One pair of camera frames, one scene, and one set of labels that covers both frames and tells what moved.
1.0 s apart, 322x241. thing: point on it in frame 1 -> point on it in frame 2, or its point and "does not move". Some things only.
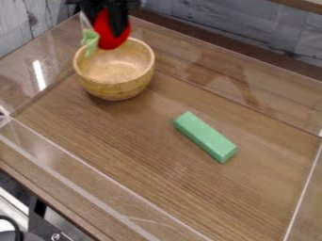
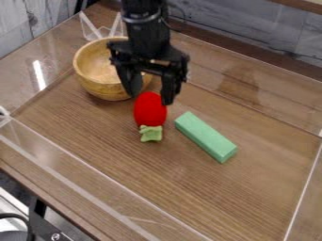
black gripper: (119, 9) -> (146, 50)
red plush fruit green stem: (104, 36) -> (150, 113)
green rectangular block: (205, 136) does not move
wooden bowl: (115, 74) does not move
